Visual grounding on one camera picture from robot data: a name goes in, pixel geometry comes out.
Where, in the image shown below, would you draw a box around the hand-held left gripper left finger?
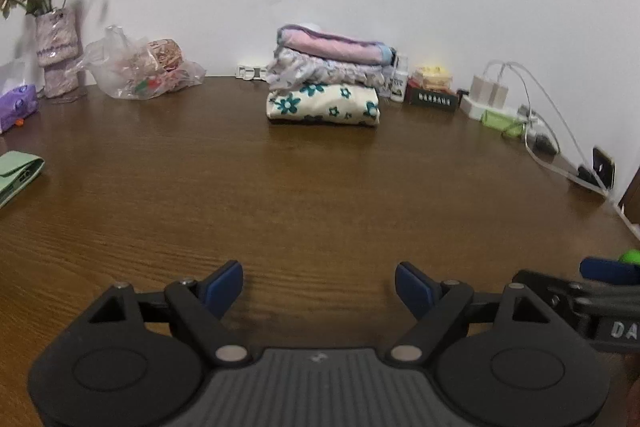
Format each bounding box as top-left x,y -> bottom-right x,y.
87,259 -> 251,366

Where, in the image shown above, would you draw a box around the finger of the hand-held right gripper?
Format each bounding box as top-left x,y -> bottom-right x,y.
572,257 -> 640,306
512,269 -> 594,341

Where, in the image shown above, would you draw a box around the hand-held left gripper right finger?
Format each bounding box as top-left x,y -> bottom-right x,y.
385,261 -> 554,366

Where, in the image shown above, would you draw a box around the pink and blue cloth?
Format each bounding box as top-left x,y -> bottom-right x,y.
276,24 -> 396,68

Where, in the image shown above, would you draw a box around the wooden chair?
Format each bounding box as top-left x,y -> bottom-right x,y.
618,166 -> 640,214

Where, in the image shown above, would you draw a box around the translucent green box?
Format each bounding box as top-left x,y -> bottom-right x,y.
481,109 -> 527,138

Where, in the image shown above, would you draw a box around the white power strip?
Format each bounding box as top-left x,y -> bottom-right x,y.
459,94 -> 532,124

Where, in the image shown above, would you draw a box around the dark green box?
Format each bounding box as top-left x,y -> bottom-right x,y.
404,81 -> 460,113

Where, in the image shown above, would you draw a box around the cream cloth with green flowers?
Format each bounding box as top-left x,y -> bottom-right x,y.
265,82 -> 382,126

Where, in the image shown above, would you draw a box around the white spray bottle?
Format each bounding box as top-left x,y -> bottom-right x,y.
389,54 -> 410,103

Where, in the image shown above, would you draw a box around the yellow snack packets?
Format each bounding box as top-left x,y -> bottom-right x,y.
412,65 -> 454,89

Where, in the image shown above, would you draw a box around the small white plastic object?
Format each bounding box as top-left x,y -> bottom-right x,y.
236,64 -> 271,82

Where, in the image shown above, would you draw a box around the folded green cloth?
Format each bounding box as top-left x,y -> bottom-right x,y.
0,150 -> 46,210

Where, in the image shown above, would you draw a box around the clear plastic bag of snacks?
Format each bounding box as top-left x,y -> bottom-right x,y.
82,25 -> 207,100

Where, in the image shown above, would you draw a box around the purple tissue pack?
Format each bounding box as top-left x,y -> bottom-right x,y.
0,84 -> 40,134

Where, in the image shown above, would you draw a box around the pink and white knitted vase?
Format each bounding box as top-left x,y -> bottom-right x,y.
34,8 -> 84,99

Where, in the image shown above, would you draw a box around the black phone holder mount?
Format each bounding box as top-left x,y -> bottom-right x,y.
569,146 -> 617,194

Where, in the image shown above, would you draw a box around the long white cable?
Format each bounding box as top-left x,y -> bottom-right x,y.
524,126 -> 640,239

